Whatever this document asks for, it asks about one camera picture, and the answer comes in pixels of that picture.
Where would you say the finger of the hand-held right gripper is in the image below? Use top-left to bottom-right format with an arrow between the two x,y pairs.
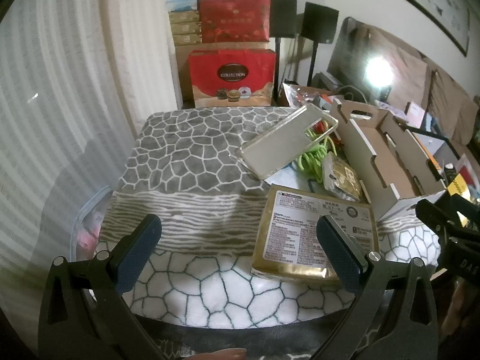
440,190 -> 480,217
415,198 -> 463,238

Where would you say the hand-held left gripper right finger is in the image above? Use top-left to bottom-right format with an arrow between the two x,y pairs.
316,215 -> 439,360

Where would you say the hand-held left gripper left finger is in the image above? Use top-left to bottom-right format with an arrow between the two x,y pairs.
37,214 -> 166,360

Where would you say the large gold packet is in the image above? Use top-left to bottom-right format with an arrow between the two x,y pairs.
250,184 -> 381,289

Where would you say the small gold packet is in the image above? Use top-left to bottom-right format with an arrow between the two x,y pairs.
322,153 -> 362,201

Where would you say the cardboard carrier box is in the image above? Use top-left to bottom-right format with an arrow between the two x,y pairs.
330,97 -> 456,222

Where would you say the green cable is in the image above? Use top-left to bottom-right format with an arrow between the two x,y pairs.
296,127 -> 338,184

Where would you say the clear phone case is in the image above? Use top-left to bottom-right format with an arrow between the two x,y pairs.
235,104 -> 339,181

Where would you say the red cable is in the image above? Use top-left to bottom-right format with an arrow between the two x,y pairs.
313,118 -> 336,147

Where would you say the person's left hand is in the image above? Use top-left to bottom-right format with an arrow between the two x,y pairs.
191,349 -> 248,360

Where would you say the yellow black striped item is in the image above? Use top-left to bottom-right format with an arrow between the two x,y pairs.
448,175 -> 469,196

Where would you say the clear plastic storage bin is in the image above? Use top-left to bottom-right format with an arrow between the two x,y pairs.
71,187 -> 113,263

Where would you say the grey white patterned blanket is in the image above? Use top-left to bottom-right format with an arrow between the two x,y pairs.
95,107 -> 443,325

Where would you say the brown sofa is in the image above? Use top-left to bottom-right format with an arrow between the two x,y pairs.
390,41 -> 480,147

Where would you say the clear plastic bag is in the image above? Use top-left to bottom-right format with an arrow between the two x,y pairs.
282,82 -> 334,107

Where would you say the white curtain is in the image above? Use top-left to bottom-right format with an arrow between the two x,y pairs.
0,0 -> 177,308

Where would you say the black television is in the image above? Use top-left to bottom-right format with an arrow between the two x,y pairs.
327,17 -> 394,100

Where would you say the red collection gift box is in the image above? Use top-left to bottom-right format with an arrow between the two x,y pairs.
188,49 -> 277,107

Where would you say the flat gold box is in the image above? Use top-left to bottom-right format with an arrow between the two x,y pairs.
172,33 -> 202,46
169,9 -> 199,23
170,22 -> 200,35

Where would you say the blue tissue pack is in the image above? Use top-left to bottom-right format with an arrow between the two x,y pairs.
165,0 -> 199,12

